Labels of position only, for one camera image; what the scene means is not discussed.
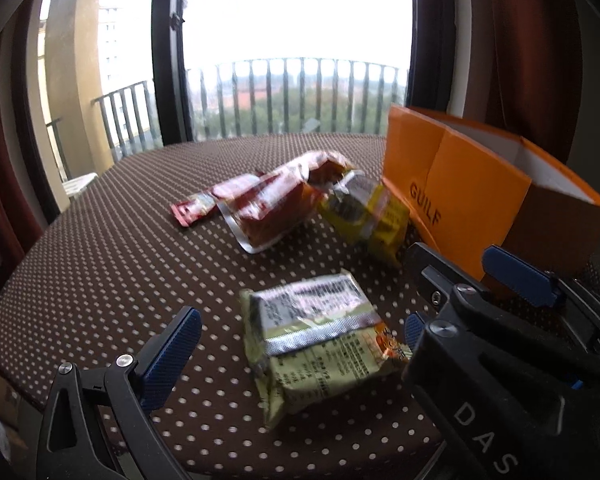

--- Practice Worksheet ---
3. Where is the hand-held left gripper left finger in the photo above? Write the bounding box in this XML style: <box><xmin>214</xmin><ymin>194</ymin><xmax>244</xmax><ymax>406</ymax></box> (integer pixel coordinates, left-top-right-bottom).
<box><xmin>35</xmin><ymin>305</ymin><xmax>203</xmax><ymax>480</ymax></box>

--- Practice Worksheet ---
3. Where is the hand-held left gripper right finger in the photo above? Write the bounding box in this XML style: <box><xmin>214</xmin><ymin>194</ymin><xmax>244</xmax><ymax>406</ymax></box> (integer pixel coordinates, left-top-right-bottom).
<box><xmin>404</xmin><ymin>311</ymin><xmax>428</xmax><ymax>350</ymax></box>

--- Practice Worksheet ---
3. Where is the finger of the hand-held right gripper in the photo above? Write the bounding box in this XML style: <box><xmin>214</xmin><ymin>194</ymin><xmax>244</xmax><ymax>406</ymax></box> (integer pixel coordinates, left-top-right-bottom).
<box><xmin>482</xmin><ymin>246</ymin><xmax>600</xmax><ymax>361</ymax></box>
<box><xmin>402</xmin><ymin>242</ymin><xmax>600</xmax><ymax>480</ymax></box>

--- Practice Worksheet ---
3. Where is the pale green snack packet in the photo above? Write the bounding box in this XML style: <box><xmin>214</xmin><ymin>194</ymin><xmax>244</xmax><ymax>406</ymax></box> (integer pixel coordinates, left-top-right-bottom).
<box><xmin>238</xmin><ymin>269</ymin><xmax>412</xmax><ymax>430</ymax></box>

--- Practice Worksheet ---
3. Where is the orange cardboard box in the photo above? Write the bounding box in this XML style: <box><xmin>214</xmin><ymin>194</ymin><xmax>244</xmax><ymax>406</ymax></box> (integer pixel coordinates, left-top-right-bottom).
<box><xmin>382</xmin><ymin>105</ymin><xmax>600</xmax><ymax>301</ymax></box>

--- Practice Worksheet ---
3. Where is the yellow snack packet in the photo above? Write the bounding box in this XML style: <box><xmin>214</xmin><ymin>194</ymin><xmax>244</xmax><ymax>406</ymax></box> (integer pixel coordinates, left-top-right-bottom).
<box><xmin>317</xmin><ymin>170</ymin><xmax>412</xmax><ymax>268</ymax></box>

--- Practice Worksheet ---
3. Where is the slim red snack packet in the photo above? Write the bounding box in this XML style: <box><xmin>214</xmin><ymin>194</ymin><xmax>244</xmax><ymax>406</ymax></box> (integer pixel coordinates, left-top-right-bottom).
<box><xmin>170</xmin><ymin>172</ymin><xmax>263</xmax><ymax>228</ymax></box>

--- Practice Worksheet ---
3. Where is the orange clear-edged snack bag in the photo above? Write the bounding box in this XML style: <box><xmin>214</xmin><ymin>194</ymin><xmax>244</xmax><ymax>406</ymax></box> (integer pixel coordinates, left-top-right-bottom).
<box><xmin>217</xmin><ymin>150</ymin><xmax>355</xmax><ymax>254</ymax></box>

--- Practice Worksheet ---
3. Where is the brown polka-dot tablecloth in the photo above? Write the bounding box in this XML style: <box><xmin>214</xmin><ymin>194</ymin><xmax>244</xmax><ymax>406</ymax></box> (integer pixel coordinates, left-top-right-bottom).
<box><xmin>0</xmin><ymin>132</ymin><xmax>600</xmax><ymax>480</ymax></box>

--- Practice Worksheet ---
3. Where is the white plastic object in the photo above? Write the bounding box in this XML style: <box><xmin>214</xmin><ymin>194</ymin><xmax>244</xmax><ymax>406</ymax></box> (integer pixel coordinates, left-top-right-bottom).
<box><xmin>61</xmin><ymin>172</ymin><xmax>99</xmax><ymax>202</ymax></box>

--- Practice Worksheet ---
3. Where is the dark brown curtain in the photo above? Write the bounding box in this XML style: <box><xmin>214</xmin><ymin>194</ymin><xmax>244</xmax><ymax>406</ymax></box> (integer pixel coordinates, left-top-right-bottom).
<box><xmin>467</xmin><ymin>0</ymin><xmax>583</xmax><ymax>163</ymax></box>

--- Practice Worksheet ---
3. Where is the reddish brown curtain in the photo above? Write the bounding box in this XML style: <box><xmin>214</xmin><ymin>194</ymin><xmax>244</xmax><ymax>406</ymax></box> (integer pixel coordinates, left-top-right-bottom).
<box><xmin>0</xmin><ymin>10</ymin><xmax>48</xmax><ymax>273</ymax></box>

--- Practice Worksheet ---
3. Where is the metal balcony railing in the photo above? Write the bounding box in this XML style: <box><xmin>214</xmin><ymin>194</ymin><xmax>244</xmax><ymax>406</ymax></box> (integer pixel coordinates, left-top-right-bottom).
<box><xmin>45</xmin><ymin>57</ymin><xmax>411</xmax><ymax>176</ymax></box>

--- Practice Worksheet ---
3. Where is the black window frame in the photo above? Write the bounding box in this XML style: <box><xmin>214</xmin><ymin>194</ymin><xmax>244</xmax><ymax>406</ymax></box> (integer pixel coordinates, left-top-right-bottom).
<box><xmin>150</xmin><ymin>0</ymin><xmax>456</xmax><ymax>146</ymax></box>

